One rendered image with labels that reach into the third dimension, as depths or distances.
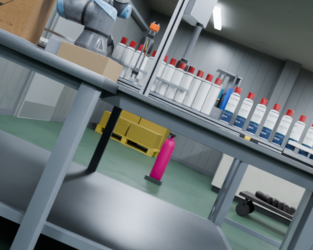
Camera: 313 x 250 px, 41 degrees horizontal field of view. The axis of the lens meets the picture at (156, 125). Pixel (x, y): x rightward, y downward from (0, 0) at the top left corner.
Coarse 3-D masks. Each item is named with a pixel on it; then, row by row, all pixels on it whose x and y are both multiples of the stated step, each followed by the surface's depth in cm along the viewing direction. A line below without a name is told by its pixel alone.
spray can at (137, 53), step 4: (140, 48) 217; (136, 52) 217; (140, 52) 216; (136, 56) 216; (132, 60) 217; (136, 60) 216; (140, 60) 217; (132, 64) 216; (128, 68) 218; (128, 72) 217; (128, 76) 217; (132, 76) 217
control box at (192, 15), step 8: (192, 0) 202; (200, 0) 203; (208, 0) 208; (216, 0) 213; (192, 8) 201; (200, 8) 205; (208, 8) 210; (184, 16) 208; (192, 16) 202; (200, 16) 207; (208, 16) 213; (192, 24) 217
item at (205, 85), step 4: (208, 76) 218; (212, 76) 218; (204, 80) 218; (208, 80) 218; (204, 84) 217; (208, 84) 217; (200, 88) 218; (204, 88) 217; (208, 88) 217; (200, 92) 217; (204, 92) 217; (196, 96) 219; (200, 96) 217; (204, 96) 217; (196, 100) 218; (200, 100) 217; (204, 100) 219; (192, 104) 219; (196, 104) 217; (200, 104) 217; (192, 108) 218; (196, 108) 217; (200, 108) 218
